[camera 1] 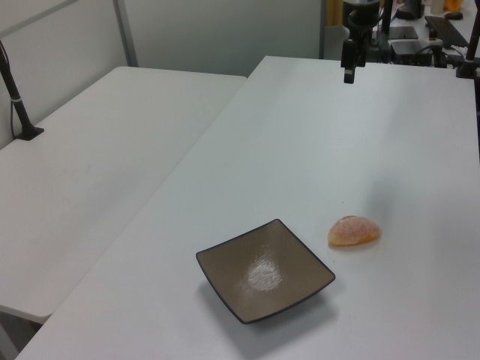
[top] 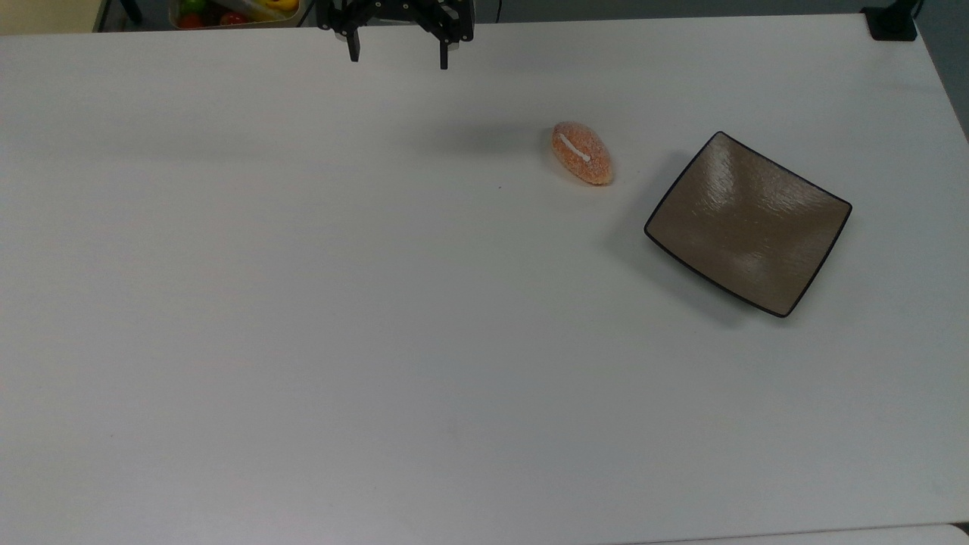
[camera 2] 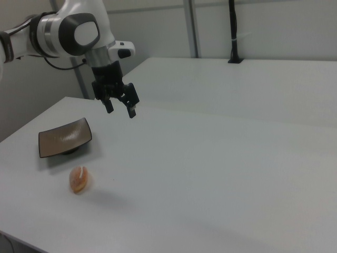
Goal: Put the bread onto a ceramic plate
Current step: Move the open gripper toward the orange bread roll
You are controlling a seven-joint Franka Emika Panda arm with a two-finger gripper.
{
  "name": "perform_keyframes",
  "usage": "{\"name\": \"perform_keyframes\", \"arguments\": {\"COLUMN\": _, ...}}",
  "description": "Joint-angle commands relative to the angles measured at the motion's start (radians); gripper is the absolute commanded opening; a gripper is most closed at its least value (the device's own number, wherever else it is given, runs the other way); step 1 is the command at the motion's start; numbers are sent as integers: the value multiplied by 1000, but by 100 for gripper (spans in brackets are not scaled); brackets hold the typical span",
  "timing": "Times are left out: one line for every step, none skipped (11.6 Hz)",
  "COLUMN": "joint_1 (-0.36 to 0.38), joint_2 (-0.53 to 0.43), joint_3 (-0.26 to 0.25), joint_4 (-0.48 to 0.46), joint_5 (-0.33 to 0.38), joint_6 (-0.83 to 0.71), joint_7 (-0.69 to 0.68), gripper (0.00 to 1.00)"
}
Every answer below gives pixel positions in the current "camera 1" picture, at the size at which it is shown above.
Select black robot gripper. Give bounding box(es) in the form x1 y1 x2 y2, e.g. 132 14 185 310
341 0 380 85

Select square brown ceramic plate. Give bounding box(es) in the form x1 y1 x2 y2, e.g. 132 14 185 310
195 218 336 326

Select yellow background panel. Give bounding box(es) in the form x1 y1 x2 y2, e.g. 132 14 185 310
323 0 347 27

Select black electronics box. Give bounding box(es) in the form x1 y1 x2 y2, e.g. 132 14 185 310
389 39 433 67

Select black computer keyboard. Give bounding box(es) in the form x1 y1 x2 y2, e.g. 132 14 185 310
424 15 470 48

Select black clamp camera stand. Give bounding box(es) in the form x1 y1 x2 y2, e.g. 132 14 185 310
454 26 480 80

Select black camera stand pole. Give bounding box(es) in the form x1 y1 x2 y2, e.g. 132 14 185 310
0 39 45 142

